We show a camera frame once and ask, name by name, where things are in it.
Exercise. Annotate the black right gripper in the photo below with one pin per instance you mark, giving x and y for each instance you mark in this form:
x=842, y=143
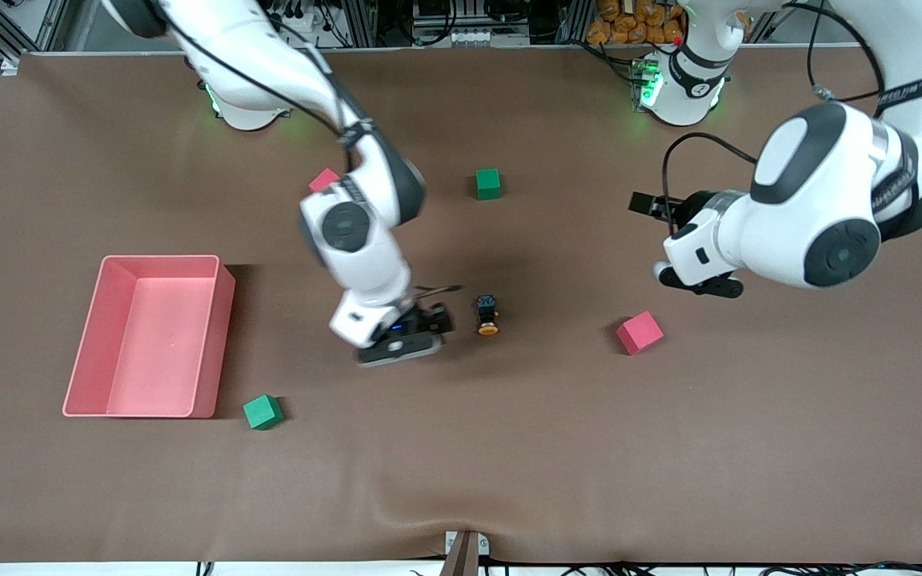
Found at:
x=431, y=319

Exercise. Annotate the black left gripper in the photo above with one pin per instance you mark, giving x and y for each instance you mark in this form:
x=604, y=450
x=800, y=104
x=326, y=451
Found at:
x=691, y=210

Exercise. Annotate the orange capped black button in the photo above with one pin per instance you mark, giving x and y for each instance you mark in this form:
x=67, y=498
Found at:
x=487, y=314

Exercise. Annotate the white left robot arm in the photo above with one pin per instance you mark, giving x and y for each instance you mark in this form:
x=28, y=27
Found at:
x=821, y=208

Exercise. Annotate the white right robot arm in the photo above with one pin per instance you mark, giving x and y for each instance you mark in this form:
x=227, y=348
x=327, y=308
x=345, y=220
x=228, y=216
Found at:
x=357, y=240

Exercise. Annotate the pink foam cube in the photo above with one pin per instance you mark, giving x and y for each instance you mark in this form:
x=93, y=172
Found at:
x=323, y=181
x=639, y=334

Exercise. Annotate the brown table cover sheet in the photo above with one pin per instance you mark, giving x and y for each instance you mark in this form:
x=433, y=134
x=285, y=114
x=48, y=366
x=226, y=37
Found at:
x=461, y=448

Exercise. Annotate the green foam cube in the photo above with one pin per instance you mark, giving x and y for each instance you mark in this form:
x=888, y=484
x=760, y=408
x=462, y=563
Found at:
x=488, y=185
x=262, y=413

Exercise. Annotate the orange packaged snack pile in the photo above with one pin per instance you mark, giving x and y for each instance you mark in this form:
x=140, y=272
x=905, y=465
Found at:
x=629, y=24

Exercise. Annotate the silver electronics rack box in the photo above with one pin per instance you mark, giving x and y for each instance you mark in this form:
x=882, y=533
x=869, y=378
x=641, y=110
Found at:
x=469, y=32

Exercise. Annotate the pink plastic tray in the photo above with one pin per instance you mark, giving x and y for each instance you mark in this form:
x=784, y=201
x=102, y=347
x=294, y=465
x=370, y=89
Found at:
x=153, y=352

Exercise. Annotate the white power strip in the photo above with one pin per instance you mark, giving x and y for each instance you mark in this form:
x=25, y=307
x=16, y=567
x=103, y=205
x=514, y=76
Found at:
x=301, y=20

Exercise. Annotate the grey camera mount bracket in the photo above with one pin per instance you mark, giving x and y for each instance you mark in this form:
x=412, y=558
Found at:
x=465, y=554

